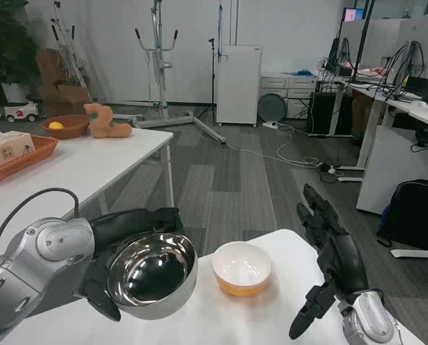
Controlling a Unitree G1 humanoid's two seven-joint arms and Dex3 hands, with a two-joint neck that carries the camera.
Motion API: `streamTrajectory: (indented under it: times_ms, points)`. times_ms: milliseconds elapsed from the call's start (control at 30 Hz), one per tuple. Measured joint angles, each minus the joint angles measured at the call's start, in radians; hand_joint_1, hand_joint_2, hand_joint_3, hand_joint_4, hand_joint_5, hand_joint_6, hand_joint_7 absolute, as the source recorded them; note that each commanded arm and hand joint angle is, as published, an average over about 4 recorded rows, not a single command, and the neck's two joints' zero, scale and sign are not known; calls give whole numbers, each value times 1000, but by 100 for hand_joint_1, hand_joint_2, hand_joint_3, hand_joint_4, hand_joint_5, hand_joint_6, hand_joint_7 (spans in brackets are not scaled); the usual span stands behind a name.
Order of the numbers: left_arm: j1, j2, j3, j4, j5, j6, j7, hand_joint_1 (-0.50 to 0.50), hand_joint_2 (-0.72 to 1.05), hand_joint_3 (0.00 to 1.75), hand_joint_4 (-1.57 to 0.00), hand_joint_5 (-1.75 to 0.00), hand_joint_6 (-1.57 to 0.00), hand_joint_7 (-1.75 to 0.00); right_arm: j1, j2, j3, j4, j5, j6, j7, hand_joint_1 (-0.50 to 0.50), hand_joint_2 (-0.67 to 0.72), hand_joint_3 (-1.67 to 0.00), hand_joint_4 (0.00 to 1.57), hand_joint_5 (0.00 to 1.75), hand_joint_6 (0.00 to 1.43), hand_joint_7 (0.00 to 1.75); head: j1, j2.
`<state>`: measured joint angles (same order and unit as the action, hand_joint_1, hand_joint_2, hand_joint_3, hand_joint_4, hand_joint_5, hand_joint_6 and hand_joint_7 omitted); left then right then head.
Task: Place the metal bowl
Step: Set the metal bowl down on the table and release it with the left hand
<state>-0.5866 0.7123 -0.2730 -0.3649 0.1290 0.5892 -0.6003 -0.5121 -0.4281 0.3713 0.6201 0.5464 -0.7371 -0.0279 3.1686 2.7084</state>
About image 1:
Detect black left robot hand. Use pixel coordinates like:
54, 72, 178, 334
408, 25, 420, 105
78, 206, 186, 323

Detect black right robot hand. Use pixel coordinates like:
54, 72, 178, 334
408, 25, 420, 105
288, 183, 370, 341

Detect shiny metal bowl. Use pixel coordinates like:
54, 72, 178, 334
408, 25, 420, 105
106, 232, 199, 320

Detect white bowl with orange outside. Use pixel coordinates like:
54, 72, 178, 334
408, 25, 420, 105
211, 241, 273, 298

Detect white table leg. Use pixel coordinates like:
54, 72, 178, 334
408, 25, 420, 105
164, 138, 176, 208

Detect black backpack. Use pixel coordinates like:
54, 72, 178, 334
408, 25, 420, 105
376, 178, 428, 252

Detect black floor power strip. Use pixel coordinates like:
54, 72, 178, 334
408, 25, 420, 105
317, 161, 345, 178

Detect orange plush toy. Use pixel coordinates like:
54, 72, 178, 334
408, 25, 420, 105
83, 103, 134, 139

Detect round brown woven basket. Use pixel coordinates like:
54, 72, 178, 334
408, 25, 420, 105
40, 114, 91, 140

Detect orange woven tray basket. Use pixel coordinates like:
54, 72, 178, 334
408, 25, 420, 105
0, 135, 60, 183

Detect cardboard tissue box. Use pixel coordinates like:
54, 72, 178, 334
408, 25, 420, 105
0, 131, 36, 170

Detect brown cardboard boxes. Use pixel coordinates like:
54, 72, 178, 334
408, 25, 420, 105
35, 48, 93, 118

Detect black computer tower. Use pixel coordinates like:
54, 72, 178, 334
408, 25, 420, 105
308, 91, 353, 136

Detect white toy car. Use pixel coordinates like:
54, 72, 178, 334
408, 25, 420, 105
4, 101, 42, 124

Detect silver wheeled lift stand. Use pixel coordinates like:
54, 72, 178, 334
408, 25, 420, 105
112, 0, 229, 145

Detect black tripod microphone stand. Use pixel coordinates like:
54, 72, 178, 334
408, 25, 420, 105
197, 37, 219, 127

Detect white tall cabinet unit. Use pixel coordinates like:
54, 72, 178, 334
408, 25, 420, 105
216, 45, 262, 127

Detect grey round disc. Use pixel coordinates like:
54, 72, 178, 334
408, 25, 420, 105
258, 92, 288, 122

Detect white drawer cabinet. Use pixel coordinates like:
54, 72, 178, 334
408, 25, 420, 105
259, 74, 317, 119

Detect silver folded stand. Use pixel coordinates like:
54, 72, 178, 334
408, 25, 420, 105
50, 1, 92, 102

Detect silver desk monitor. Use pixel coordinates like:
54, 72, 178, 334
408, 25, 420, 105
396, 40, 425, 102

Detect green potted plant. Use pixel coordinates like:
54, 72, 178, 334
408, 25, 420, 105
0, 0, 41, 105

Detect black upright pole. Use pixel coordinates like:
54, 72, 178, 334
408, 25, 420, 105
352, 0, 377, 78

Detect monitor with pink screen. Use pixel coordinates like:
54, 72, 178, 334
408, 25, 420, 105
342, 7, 365, 23

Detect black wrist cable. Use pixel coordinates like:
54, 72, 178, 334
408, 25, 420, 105
0, 188, 81, 259

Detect white floor cable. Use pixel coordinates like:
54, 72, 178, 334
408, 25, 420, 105
231, 125, 329, 170

